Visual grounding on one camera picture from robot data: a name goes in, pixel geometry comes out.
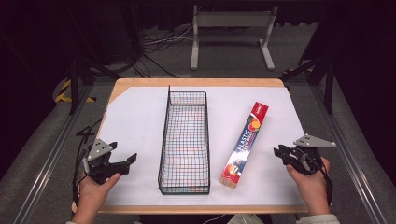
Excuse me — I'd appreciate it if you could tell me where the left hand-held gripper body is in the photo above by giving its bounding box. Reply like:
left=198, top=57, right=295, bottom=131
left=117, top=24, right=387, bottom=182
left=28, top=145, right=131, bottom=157
left=82, top=138, right=131, bottom=186

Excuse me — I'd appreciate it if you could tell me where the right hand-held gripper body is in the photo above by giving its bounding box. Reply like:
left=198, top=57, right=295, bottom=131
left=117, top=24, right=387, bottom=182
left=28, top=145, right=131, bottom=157
left=289, top=133, right=337, bottom=177

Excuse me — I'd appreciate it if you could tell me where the red plastic wrap box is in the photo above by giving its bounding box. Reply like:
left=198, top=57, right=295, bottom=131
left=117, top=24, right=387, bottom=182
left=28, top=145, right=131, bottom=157
left=219, top=101, right=270, bottom=189

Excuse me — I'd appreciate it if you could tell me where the black wire basket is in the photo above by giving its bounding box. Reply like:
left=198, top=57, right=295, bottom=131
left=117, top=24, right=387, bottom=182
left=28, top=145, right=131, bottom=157
left=157, top=85, right=211, bottom=196

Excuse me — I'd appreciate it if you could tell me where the person's left hand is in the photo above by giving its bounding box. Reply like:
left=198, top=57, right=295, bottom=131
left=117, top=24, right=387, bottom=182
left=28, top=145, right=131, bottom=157
left=72, top=172, right=122, bottom=213

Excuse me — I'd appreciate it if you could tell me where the person's right hand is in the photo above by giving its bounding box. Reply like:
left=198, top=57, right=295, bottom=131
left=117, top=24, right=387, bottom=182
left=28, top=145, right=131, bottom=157
left=285, top=156, right=332, bottom=207

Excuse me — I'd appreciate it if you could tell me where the white paper sheet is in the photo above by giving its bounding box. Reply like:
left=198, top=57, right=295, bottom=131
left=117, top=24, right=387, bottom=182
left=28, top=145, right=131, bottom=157
left=98, top=86, right=308, bottom=207

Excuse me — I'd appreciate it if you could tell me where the black metal stand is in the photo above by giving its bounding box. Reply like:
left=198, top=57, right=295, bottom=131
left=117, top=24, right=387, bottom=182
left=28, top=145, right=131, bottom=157
left=66, top=54, right=123, bottom=116
left=279, top=55, right=336, bottom=116

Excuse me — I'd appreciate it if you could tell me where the yellow black hazard tape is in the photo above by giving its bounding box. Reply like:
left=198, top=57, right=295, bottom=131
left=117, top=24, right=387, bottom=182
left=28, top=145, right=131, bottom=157
left=54, top=78, right=96, bottom=104

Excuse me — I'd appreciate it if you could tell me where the white metal stand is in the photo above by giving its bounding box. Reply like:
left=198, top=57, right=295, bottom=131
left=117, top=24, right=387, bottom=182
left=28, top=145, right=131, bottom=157
left=190, top=4, right=279, bottom=72

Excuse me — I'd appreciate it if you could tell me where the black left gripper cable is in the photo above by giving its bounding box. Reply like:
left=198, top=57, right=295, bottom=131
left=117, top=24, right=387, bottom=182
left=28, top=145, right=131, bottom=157
left=71, top=119, right=104, bottom=206

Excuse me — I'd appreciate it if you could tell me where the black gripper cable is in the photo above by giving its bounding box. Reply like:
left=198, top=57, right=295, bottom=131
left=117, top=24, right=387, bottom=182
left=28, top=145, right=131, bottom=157
left=71, top=119, right=104, bottom=206
left=298, top=148, right=334, bottom=207

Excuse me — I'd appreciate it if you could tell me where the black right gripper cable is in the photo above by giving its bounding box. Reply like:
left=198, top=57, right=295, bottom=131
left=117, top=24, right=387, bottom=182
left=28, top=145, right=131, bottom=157
left=298, top=148, right=334, bottom=207

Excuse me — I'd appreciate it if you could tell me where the aluminium rail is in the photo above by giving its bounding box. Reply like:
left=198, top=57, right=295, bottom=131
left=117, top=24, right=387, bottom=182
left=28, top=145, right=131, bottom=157
left=11, top=84, right=95, bottom=224
left=310, top=84, right=389, bottom=224

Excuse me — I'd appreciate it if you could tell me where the thin white cable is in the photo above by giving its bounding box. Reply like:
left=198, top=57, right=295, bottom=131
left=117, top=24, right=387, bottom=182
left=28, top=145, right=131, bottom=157
left=203, top=214, right=228, bottom=224

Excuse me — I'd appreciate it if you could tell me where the bundle of floor cables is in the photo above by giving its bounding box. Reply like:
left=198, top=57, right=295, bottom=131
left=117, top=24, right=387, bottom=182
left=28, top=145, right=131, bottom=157
left=129, top=24, right=195, bottom=79

